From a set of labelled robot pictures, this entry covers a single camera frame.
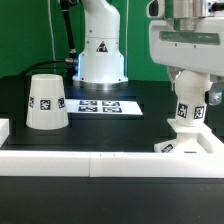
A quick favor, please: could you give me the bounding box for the thin white cable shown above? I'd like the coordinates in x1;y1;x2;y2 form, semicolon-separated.
47;0;58;75

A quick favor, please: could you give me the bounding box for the white marker sheet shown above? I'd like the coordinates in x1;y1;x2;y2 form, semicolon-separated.
66;99;142;115

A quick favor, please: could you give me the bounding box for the white left fence wall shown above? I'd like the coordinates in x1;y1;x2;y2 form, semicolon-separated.
0;119;10;147

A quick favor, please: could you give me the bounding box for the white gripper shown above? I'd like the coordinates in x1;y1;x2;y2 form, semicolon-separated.
146;0;224;106

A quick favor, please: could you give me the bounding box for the white lamp shade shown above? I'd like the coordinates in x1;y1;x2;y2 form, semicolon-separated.
26;74;68;130

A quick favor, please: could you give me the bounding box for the white front fence wall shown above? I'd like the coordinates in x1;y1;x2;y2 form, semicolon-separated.
0;150;224;178

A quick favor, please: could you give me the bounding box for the black cable hose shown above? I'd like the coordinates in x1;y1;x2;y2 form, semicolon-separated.
19;0;81;76

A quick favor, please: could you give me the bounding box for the white lamp bulb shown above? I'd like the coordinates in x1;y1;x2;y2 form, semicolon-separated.
175;70;211;126

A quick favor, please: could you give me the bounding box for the white lamp base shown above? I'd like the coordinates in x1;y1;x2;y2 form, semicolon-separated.
154;119;211;154

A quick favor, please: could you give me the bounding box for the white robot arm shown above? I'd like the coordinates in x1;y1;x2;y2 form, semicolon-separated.
59;0;224;105

